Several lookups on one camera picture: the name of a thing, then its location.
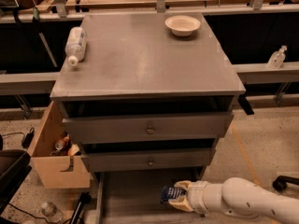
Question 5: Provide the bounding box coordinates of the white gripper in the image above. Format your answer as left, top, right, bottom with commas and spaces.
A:
169, 180, 208, 215

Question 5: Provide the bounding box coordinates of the dark blue rxbar wrapper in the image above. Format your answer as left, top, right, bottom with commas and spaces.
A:
161, 186, 186, 203

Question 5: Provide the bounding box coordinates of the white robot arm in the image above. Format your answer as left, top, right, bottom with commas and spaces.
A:
162, 177, 299, 224

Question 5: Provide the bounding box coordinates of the grey middle drawer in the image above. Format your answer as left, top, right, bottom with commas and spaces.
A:
81, 148, 215, 173

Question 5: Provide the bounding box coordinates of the grey open bottom drawer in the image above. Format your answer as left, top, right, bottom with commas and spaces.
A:
95, 168, 203, 224

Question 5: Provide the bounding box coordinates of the grey top drawer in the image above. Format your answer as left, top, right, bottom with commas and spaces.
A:
63, 112, 234, 144

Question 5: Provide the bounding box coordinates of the grey drawer cabinet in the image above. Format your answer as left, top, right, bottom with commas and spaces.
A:
50, 12, 247, 173

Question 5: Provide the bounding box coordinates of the black chair caster base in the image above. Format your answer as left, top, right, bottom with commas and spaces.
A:
272, 175, 299, 192

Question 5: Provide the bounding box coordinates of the plastic bottle on floor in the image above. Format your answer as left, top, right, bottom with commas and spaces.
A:
41, 202, 64, 224

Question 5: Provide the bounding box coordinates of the bottle inside cardboard box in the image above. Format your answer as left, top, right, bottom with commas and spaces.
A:
55, 136, 70, 150

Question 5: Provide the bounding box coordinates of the cardboard box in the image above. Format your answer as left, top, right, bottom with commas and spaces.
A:
28, 102, 90, 189

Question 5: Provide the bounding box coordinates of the clear sanitizer pump bottle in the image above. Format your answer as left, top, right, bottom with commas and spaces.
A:
267, 45, 287, 69

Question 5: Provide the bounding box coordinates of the black power adapter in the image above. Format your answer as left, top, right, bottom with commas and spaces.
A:
21, 128, 35, 148

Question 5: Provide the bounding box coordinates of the white bowl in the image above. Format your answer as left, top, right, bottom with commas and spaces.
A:
165, 15, 201, 37

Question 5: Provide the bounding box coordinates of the black office chair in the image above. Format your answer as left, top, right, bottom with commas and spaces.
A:
0, 135, 32, 214

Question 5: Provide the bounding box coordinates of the clear plastic water bottle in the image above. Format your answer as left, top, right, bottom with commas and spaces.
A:
64, 27, 87, 67

